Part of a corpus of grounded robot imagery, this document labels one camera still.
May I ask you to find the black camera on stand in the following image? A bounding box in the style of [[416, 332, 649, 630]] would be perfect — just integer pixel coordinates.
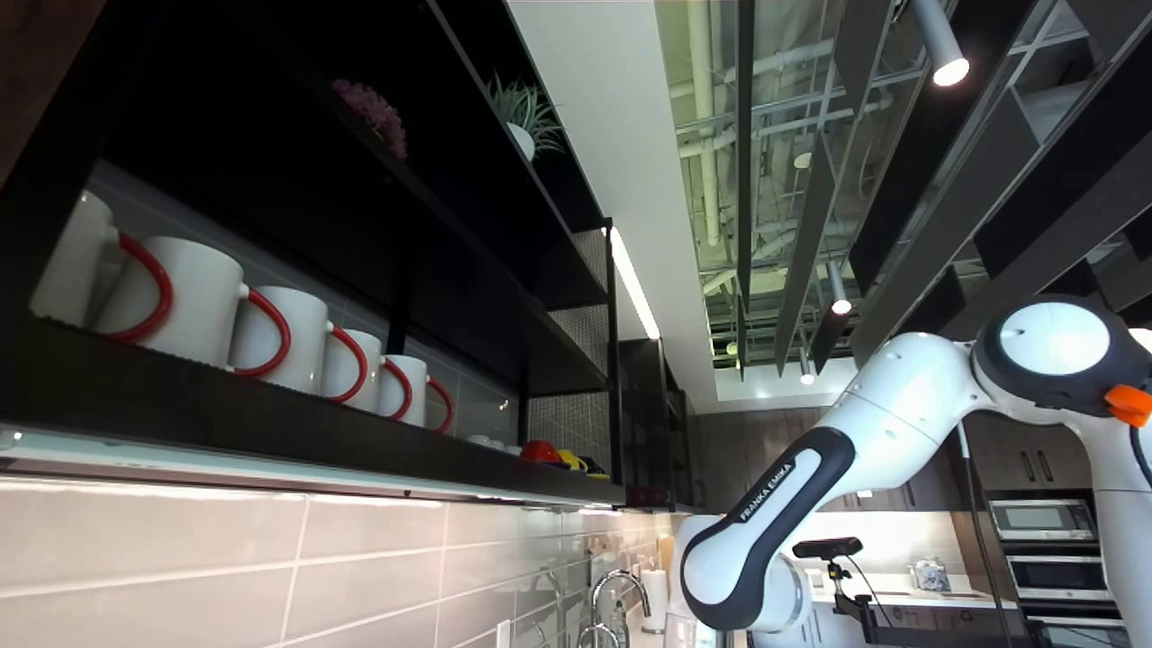
[[792, 537, 862, 594]]

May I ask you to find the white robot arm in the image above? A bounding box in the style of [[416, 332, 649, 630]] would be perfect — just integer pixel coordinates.
[[676, 298, 1152, 648]]

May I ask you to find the potted green plant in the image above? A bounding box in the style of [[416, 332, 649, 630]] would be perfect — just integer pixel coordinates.
[[484, 75, 560, 158]]

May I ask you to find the ceiling spot lamp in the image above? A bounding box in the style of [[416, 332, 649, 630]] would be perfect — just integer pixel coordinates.
[[908, 0, 967, 88]]

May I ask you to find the white mug red handle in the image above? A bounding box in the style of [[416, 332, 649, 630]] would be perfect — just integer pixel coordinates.
[[94, 234, 246, 366], [229, 285, 326, 393], [423, 380, 458, 436], [320, 329, 381, 412], [376, 353, 428, 428]]

